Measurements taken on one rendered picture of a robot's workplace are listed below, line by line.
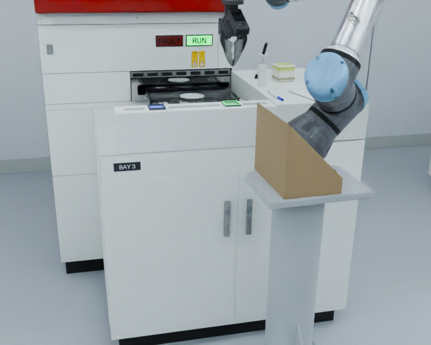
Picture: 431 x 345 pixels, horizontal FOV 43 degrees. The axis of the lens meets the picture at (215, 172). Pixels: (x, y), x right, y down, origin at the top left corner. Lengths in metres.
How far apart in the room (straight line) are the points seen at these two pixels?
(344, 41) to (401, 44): 3.04
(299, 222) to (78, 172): 1.21
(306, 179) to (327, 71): 0.29
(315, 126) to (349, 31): 0.27
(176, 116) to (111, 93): 0.65
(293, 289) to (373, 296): 0.96
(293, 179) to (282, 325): 0.55
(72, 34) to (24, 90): 1.63
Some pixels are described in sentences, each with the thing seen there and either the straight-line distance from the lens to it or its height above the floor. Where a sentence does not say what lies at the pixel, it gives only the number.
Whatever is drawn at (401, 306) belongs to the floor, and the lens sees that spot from 2.67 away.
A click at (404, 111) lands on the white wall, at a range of 4.74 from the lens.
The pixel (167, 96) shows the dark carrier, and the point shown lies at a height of 0.90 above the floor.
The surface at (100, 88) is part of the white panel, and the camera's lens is 2.45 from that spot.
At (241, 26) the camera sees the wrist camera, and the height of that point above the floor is 1.23.
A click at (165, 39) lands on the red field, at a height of 1.11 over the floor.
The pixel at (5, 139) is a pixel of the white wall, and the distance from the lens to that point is 4.09.
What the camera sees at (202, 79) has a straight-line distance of 2.48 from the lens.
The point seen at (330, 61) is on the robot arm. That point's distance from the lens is 1.51.
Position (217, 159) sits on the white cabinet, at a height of 0.78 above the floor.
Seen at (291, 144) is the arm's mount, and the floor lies 0.98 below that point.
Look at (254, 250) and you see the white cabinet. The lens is 2.12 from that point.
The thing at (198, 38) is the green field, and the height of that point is 1.11.
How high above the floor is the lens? 1.43
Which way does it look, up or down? 21 degrees down
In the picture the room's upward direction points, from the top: 1 degrees clockwise
